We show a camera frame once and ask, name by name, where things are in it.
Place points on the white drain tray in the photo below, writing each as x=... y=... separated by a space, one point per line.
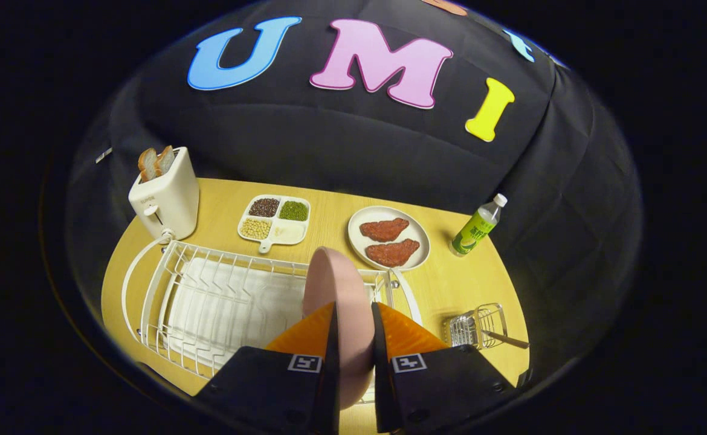
x=226 y=314

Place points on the pile of yellow beans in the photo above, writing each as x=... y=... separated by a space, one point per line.
x=255 y=228

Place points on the beige round dish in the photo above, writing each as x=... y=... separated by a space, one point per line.
x=356 y=238

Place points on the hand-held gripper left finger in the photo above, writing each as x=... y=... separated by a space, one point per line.
x=332 y=374

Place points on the pile of green beans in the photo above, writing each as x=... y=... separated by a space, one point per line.
x=293 y=210

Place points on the pile of dark beans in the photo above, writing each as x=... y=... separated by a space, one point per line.
x=264 y=207

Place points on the pile of white grains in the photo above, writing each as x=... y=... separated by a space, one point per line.
x=289 y=232

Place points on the red-brown meat piece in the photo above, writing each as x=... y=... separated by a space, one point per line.
x=393 y=252
x=384 y=229

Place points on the green tea bottle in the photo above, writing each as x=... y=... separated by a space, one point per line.
x=474 y=232

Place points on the white divided snack tray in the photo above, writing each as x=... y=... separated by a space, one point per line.
x=275 y=219

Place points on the small white tag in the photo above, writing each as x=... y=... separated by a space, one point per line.
x=103 y=155

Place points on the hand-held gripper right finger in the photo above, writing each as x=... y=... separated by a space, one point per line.
x=380 y=386

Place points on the pink plate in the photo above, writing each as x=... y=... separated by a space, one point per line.
x=341 y=302

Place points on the toasted bread slice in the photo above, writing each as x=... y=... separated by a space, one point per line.
x=165 y=160
x=147 y=164

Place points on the black backdrop cloth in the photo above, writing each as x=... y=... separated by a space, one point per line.
x=359 y=151

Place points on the white toaster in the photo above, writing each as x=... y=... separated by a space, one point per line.
x=169 y=199

